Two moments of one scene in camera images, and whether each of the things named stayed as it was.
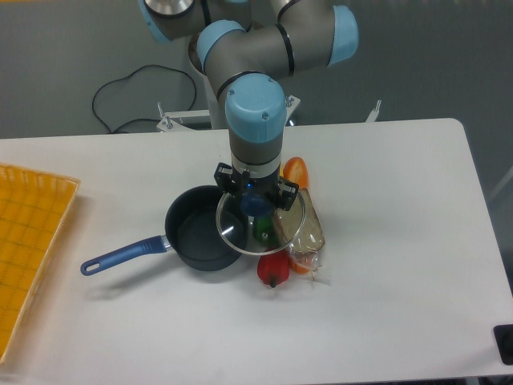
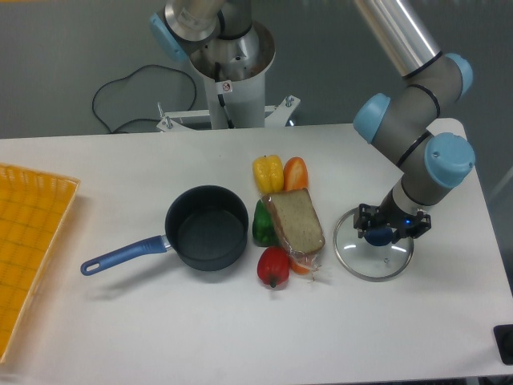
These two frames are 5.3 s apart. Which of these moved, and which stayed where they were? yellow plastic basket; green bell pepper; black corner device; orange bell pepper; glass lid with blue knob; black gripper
Moved: glass lid with blue knob; black gripper
Stayed: yellow plastic basket; black corner device; orange bell pepper; green bell pepper
